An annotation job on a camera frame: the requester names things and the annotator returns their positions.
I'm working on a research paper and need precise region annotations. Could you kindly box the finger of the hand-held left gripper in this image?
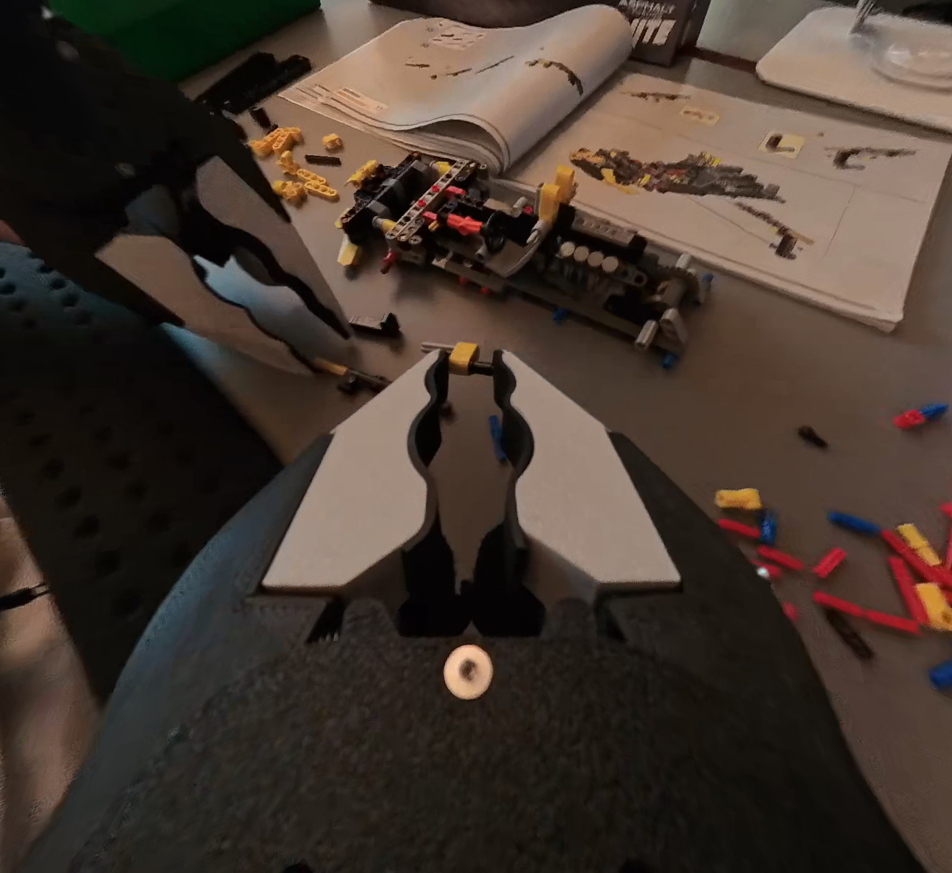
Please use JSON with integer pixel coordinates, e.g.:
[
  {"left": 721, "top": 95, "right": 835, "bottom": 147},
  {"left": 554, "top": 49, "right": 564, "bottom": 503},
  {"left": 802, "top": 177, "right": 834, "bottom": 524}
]
[
  {"left": 95, "top": 233, "right": 317, "bottom": 375},
  {"left": 186, "top": 156, "right": 352, "bottom": 338}
]

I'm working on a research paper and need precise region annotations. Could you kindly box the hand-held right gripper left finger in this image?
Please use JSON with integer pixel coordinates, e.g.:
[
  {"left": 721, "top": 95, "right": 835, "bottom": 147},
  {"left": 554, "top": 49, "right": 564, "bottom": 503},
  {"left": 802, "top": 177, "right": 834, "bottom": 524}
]
[{"left": 260, "top": 351, "right": 449, "bottom": 610}]

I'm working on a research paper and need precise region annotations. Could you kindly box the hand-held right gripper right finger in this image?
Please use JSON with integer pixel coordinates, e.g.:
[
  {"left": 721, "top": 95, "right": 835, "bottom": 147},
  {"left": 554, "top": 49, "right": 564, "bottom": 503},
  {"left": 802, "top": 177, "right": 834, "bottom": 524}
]
[{"left": 492, "top": 350, "right": 682, "bottom": 606}]

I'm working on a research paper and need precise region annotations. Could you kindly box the black rod subassembly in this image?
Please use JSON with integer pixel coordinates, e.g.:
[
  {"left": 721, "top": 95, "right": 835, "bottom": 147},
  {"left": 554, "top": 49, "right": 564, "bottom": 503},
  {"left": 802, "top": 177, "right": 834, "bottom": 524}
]
[{"left": 312, "top": 358, "right": 393, "bottom": 395}]

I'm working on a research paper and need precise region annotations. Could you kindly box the pile of yellow building pieces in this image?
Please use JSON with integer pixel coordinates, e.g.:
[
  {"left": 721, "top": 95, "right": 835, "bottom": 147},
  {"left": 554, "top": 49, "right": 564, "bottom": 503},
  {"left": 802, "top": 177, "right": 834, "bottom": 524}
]
[{"left": 248, "top": 126, "right": 346, "bottom": 209}]

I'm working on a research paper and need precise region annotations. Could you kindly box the group of small black pieces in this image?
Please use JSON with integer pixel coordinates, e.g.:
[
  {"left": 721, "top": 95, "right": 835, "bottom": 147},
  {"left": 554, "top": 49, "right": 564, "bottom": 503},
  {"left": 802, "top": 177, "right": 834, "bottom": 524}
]
[{"left": 248, "top": 107, "right": 345, "bottom": 169}]

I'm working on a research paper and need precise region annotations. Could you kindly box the long black building beam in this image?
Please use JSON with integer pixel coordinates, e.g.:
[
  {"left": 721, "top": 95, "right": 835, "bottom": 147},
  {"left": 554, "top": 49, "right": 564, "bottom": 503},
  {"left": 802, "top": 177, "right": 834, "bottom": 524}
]
[{"left": 193, "top": 52, "right": 314, "bottom": 117}]

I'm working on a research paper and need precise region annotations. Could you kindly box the green plastic bin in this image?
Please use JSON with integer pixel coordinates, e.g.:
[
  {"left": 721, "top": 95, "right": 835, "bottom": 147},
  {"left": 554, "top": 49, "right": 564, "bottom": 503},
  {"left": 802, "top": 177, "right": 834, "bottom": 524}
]
[{"left": 49, "top": 0, "right": 322, "bottom": 82}]

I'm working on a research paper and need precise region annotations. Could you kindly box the partly built toy car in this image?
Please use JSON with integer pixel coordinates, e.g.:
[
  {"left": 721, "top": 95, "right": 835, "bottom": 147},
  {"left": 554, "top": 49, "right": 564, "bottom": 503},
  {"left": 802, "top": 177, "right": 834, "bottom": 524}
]
[{"left": 335, "top": 151, "right": 716, "bottom": 370}]

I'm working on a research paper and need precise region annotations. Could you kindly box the pile of red blue pins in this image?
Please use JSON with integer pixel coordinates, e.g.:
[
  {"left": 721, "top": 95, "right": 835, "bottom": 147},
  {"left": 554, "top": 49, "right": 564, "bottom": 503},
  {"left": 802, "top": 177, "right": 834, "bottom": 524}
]
[{"left": 713, "top": 401, "right": 952, "bottom": 692}]

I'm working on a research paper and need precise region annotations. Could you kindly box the open instruction booklet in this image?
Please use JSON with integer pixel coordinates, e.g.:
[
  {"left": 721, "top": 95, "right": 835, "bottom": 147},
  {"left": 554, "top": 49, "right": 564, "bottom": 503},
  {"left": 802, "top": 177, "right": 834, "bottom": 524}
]
[{"left": 278, "top": 4, "right": 952, "bottom": 333}]

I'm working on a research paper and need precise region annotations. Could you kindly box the wooden document stand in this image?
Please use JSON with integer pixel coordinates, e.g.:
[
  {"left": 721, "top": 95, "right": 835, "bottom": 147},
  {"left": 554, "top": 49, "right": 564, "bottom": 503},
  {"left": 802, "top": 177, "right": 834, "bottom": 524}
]
[{"left": 756, "top": 0, "right": 952, "bottom": 134}]

